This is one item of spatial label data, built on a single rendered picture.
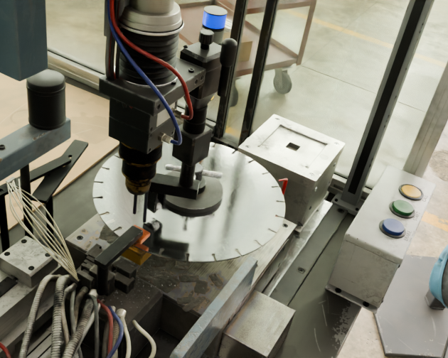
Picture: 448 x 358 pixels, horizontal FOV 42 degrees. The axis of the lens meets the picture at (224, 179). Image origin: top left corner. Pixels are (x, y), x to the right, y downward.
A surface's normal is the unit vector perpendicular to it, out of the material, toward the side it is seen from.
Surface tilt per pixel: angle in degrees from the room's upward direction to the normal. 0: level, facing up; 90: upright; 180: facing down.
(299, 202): 90
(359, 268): 90
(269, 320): 0
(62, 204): 0
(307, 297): 0
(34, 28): 90
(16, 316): 90
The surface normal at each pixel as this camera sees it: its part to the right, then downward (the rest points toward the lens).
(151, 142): 0.86, 0.40
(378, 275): -0.48, 0.48
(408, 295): 0.14, -0.79
